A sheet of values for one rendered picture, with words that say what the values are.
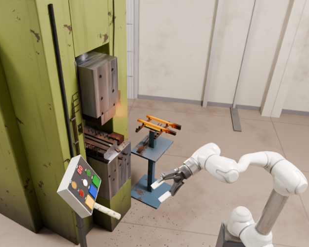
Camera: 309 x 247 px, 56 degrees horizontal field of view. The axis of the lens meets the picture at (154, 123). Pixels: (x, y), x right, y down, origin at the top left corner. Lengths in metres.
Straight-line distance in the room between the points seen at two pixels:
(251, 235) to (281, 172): 0.56
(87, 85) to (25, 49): 0.47
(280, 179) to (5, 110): 1.95
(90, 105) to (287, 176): 1.42
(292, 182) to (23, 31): 1.82
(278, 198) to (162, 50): 3.52
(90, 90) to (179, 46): 2.96
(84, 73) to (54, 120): 0.39
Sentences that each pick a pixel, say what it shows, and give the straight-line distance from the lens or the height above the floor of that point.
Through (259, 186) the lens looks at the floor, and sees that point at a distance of 3.90.
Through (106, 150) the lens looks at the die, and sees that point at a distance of 2.55.
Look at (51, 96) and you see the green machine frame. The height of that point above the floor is 1.64.
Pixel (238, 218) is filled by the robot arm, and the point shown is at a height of 0.85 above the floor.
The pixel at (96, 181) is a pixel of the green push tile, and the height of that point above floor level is 1.01.
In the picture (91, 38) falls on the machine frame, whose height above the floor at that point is 1.91.
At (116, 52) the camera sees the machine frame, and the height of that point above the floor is 1.71.
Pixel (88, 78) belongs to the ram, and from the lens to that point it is 2.14.
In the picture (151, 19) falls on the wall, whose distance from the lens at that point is 4.87.
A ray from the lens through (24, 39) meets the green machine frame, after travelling 2.02.
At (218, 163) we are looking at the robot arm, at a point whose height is 1.63.
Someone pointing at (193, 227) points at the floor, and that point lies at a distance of 3.27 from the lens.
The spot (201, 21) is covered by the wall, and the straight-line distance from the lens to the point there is 4.82.
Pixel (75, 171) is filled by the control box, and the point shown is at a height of 1.19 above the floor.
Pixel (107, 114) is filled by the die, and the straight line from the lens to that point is 2.37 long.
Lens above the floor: 2.57
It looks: 33 degrees down
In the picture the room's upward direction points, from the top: 3 degrees clockwise
